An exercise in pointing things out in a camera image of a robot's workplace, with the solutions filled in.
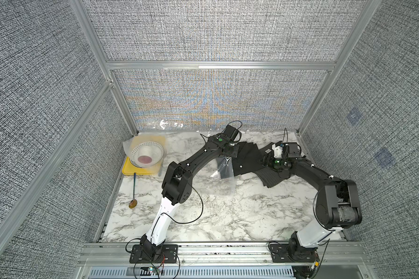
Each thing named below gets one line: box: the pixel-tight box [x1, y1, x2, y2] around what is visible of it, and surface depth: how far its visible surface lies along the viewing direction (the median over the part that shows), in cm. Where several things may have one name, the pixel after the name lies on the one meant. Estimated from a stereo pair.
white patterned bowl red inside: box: [129, 141, 165, 168], surface depth 106 cm
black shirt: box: [232, 141, 291, 188], surface depth 100 cm
